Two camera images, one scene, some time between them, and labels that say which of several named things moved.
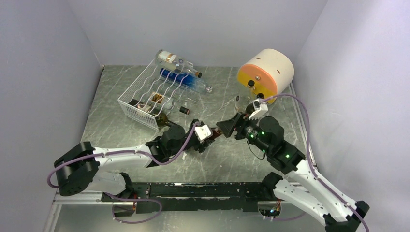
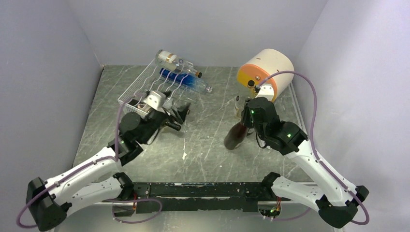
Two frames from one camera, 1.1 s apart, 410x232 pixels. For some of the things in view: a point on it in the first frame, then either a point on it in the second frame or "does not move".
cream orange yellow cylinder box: (267, 74) does not move
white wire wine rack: (151, 95) does not move
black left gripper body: (192, 142) → (154, 121)
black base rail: (196, 196) does not move
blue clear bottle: (187, 80) does not move
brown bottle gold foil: (216, 132) → (236, 135)
